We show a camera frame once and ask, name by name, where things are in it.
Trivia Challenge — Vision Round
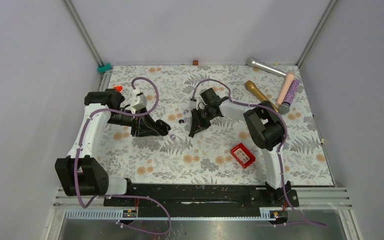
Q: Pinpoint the aluminium frame post right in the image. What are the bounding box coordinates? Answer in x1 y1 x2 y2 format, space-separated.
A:
295 0 339 69

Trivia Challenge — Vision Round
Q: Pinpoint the red wedge block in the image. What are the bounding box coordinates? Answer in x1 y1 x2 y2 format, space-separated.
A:
113 85 123 92

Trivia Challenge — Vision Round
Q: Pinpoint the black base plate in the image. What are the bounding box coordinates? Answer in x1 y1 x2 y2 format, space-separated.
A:
103 183 300 218

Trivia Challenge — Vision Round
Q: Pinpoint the red parts bin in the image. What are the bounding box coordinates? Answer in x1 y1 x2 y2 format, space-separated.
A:
230 143 256 169

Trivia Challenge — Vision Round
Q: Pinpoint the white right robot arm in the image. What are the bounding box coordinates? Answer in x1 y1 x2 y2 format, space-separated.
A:
189 88 299 208

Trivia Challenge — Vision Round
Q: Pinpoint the aluminium frame post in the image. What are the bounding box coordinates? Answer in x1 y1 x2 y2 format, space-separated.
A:
295 0 339 69
62 0 105 68

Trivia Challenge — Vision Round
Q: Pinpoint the floral table mat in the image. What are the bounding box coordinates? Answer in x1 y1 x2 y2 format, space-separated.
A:
81 64 335 186

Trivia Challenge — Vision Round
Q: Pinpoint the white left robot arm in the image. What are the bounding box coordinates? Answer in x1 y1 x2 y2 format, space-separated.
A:
54 89 171 206

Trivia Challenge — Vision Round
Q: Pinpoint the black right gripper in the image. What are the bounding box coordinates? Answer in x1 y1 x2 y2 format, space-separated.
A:
190 106 217 135

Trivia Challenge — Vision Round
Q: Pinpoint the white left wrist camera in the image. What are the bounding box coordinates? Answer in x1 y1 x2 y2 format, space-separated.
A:
130 88 148 114

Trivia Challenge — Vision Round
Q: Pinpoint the pink microphone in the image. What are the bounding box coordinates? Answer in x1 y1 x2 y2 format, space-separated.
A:
276 71 296 106

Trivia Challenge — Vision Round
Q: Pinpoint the teal arch block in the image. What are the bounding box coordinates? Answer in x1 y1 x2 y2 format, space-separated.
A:
97 63 112 74

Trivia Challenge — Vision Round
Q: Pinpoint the gold microphone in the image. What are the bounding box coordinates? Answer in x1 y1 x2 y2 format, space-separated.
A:
244 80 279 113

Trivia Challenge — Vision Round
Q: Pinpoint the aluminium frame post left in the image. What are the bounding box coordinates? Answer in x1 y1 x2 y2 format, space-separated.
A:
62 0 105 68

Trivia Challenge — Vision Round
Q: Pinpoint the white slotted cable duct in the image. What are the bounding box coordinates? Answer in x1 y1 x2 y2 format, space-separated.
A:
65 209 279 222

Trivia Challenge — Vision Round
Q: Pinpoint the silver microphone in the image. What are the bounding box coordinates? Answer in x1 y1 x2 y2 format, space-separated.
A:
245 57 286 77

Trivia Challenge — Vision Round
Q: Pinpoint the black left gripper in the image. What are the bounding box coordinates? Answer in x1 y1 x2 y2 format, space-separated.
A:
107 106 161 137

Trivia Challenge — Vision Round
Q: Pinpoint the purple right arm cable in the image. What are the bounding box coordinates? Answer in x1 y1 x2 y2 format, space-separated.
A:
190 78 329 229

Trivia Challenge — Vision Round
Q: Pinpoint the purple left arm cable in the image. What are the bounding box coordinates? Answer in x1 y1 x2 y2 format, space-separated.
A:
73 76 172 236

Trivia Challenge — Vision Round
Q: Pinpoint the black earbud charging case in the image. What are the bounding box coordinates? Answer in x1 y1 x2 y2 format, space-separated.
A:
155 119 171 136

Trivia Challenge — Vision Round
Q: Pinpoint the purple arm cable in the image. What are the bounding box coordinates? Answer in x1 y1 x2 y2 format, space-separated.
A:
190 78 329 229
73 76 172 236

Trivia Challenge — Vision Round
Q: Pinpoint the purple glitter microphone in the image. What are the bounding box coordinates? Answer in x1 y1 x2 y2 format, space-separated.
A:
278 79 301 115

